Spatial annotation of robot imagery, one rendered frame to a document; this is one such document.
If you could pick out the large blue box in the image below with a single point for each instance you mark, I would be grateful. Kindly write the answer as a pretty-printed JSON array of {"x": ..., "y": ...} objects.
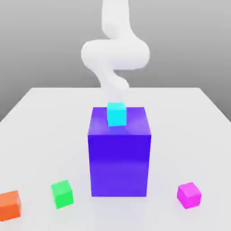
[{"x": 119, "y": 162}]

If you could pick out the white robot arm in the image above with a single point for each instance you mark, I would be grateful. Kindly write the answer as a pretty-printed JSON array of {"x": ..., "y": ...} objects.
[{"x": 115, "y": 54}]

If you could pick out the small cyan cube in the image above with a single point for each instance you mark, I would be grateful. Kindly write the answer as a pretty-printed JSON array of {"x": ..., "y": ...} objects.
[{"x": 116, "y": 115}]

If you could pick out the small green cube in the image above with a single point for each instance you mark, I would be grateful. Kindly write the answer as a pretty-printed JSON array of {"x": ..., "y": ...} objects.
[{"x": 62, "y": 194}]

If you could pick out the small orange cube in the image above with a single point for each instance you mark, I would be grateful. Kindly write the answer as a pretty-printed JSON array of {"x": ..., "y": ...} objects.
[{"x": 9, "y": 206}]

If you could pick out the small magenta cube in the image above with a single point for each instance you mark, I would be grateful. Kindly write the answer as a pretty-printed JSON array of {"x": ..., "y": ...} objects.
[{"x": 189, "y": 195}]

